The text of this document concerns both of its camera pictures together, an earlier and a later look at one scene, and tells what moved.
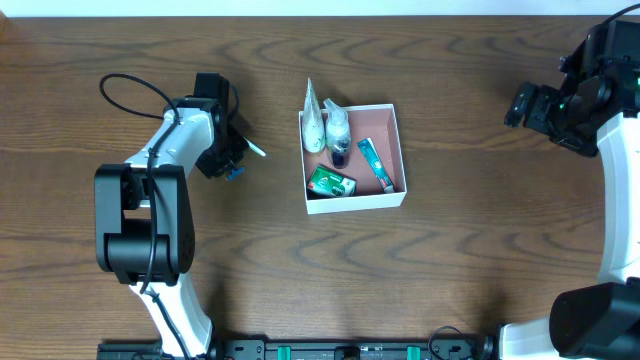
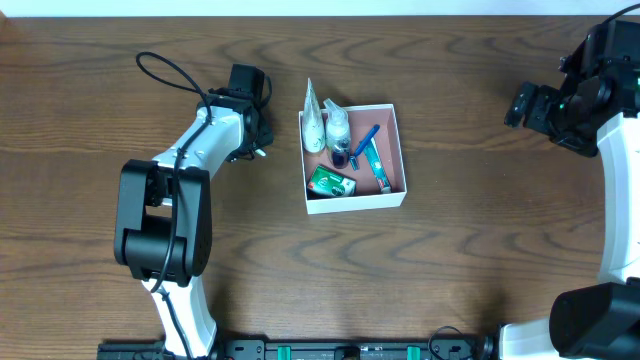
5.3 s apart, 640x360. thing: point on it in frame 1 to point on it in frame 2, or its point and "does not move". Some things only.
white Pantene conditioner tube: x=313 y=126 does not move
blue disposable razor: x=235 y=172 to x=353 y=157
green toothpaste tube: x=377 y=165 does not move
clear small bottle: x=338 y=134 does not move
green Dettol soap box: x=331 y=182 does not move
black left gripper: x=220 y=163 to x=263 y=132
